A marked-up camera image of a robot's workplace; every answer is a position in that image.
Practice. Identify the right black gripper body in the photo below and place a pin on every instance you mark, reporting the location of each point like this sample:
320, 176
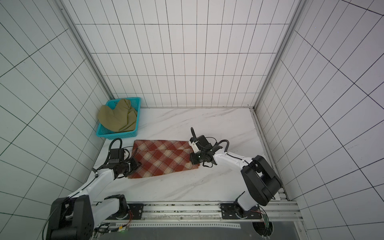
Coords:
195, 156

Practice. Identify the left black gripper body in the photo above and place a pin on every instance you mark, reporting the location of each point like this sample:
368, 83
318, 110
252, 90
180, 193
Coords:
130, 167

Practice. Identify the red plaid skirt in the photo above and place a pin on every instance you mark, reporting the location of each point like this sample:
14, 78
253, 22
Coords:
161, 157

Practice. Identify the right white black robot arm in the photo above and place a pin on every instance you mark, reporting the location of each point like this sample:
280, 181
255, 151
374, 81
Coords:
262, 182

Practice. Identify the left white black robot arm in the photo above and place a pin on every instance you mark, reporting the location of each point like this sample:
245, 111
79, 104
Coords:
75, 218

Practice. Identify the olive green skirt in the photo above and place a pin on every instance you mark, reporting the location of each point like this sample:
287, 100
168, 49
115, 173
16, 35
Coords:
123, 118

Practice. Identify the teal plastic basket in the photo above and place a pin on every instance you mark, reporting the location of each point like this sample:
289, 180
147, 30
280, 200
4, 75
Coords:
102, 132

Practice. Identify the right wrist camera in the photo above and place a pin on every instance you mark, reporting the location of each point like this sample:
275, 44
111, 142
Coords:
200, 143

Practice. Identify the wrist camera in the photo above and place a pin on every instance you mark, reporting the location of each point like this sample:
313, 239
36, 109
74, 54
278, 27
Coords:
116, 156
200, 143

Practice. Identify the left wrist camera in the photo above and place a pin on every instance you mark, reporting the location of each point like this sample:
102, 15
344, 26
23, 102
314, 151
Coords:
116, 156

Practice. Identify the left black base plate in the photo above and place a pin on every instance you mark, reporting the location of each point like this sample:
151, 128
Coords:
133, 212

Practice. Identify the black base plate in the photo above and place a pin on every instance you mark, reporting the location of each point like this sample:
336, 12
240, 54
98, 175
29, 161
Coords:
133, 212
229, 210

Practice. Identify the aluminium mounting rail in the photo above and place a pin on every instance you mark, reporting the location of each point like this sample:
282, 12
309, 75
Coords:
278, 210

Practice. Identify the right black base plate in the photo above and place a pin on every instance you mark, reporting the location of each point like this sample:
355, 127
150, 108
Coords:
229, 210

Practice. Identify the left control board with wires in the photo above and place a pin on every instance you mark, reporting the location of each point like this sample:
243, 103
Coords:
105, 228

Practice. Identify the control board with wires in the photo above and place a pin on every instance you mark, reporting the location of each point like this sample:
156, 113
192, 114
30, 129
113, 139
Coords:
265, 227
105, 228

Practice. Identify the right control board with wires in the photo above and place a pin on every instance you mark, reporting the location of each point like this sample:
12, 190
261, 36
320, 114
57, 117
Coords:
265, 227

